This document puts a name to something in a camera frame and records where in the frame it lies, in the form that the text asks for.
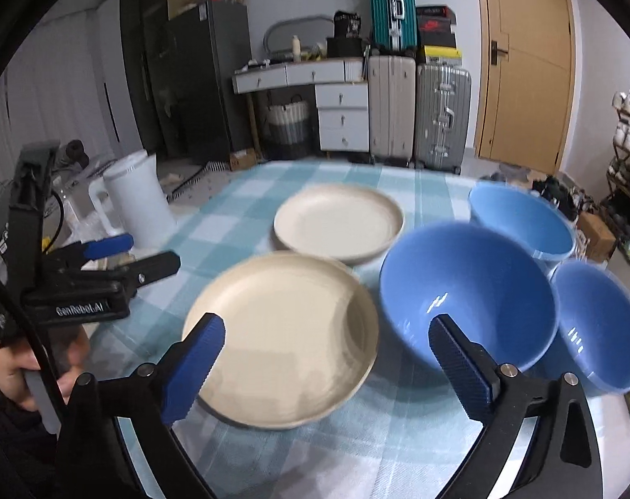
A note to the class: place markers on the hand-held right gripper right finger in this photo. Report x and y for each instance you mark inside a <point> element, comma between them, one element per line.
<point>463,371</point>

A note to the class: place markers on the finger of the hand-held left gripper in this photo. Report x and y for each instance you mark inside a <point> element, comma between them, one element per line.
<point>151,267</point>
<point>107,247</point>

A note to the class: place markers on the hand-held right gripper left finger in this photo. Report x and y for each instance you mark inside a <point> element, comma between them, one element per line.
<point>193,371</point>

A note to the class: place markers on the large blue bowl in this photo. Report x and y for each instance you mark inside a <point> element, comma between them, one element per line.
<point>466,280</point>

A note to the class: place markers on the beige ceramic bowl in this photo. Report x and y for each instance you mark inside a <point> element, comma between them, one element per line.
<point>294,332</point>

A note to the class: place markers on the small blue bowl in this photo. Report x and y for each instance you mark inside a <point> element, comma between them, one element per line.
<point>523,223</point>
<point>596,322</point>

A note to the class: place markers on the cream plate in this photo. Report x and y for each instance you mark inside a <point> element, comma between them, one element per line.
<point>336,223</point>

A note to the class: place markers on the person's left forearm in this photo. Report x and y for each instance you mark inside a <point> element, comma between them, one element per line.
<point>8,457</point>

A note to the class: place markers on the person's left hand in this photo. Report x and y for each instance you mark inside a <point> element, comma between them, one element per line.
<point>10,369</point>

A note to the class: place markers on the white electric kettle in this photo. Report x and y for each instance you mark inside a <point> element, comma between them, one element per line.
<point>138,202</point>

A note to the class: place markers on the striped rug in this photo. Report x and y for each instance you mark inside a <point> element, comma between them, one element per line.
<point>195,182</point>

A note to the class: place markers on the teal checkered tablecloth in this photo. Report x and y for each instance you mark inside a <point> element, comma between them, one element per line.
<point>232,208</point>

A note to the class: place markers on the small cardboard box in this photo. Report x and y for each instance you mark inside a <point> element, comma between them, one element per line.
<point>245,160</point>

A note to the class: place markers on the white curtain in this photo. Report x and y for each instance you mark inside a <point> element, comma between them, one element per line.
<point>60,88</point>

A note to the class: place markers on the black refrigerator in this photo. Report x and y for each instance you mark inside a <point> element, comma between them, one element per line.
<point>200,88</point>

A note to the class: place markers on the striped woven basket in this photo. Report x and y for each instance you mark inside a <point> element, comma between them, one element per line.
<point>286,124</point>

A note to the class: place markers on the black and white sandals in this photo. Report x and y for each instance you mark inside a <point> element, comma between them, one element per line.
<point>557,195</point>

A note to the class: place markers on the grey slippers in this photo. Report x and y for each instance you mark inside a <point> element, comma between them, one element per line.
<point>518,174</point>

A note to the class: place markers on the shoe rack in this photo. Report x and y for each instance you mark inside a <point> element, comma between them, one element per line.
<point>614,187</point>

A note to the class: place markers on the white vanity desk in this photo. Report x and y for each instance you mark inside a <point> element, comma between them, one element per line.
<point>341,109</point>

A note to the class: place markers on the silver suitcase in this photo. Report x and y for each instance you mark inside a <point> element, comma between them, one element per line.
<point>442,114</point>

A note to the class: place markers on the white bottle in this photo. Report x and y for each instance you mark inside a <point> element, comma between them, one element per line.
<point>296,48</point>

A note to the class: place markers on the beige suitcase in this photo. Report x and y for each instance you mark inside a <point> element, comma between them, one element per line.
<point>392,109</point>

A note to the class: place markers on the oval mirror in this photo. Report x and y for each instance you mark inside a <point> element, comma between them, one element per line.
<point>299,26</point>

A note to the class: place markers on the rows of shoes on rack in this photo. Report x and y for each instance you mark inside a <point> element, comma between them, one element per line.
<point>629,130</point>

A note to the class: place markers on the black printed bag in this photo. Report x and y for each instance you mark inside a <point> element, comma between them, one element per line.
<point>346,34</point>

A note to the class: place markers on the wooden door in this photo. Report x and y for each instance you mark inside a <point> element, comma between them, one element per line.
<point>523,62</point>

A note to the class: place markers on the yellow and black shoe box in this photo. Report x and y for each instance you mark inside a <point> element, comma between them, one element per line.
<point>440,55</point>

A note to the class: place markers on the teal suitcase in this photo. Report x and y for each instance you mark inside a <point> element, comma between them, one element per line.
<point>390,10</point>

